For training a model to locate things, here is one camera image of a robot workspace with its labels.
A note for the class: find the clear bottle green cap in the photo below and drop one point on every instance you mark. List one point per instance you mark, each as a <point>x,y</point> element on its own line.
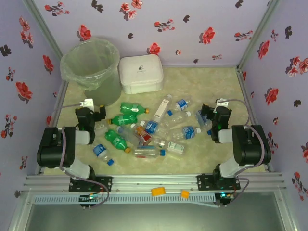
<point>101,128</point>

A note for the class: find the green plastic bottle orange cap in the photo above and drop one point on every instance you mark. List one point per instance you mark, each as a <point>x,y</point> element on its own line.
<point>115,140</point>
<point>124,120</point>
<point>131,108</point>

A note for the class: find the clear bottle white cap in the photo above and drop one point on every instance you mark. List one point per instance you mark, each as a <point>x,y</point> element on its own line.
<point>127,134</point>

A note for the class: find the tall white label bottle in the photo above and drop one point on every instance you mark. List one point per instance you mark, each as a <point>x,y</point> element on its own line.
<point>161,107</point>

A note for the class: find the white green label bottle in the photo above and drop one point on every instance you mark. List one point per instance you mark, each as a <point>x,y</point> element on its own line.
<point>175,147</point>

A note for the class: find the red orange label bottle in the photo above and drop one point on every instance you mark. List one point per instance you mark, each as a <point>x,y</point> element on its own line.
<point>144,136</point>

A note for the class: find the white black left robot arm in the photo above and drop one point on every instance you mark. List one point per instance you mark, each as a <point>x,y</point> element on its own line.
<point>51,149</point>

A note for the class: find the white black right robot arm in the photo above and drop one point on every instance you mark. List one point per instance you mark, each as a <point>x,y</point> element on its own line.
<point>250,144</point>

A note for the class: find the grey translucent plastic bin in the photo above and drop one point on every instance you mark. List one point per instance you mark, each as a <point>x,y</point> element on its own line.
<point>106,96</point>

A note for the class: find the white square case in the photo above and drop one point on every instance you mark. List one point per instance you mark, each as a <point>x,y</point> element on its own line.
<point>140,79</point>

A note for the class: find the right controller circuit board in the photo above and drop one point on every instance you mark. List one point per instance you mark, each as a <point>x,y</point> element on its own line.
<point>223,196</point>

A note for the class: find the controller circuit board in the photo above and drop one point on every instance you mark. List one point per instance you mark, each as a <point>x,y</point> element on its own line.
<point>223,196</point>
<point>89,197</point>

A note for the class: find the left controller circuit board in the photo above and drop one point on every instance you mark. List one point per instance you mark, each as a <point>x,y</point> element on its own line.
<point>89,197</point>

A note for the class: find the small yellow block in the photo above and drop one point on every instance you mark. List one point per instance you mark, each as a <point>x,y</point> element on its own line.
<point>185,194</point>

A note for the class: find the large yellow block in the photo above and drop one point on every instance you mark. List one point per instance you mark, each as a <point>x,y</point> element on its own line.
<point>158,191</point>

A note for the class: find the grey metal panel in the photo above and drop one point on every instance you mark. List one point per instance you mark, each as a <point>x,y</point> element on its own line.
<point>154,219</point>

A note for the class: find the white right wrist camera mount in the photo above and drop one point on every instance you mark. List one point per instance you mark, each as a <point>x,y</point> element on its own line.
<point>222,103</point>

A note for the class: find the aluminium side rail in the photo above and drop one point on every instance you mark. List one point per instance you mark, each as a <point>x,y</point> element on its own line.
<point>60,96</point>
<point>243,89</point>

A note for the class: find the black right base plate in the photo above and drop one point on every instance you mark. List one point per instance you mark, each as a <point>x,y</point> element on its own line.
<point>204,183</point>

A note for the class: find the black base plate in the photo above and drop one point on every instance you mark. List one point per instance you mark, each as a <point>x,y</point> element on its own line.
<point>204,183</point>
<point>106,184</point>

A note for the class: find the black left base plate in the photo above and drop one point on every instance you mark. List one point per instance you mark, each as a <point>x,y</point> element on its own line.
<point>106,184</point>

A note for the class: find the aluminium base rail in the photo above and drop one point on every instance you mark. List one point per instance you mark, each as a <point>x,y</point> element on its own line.
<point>156,180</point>

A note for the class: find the aluminium frame post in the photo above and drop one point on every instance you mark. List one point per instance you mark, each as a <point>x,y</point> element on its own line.
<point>260,31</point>
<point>43,26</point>

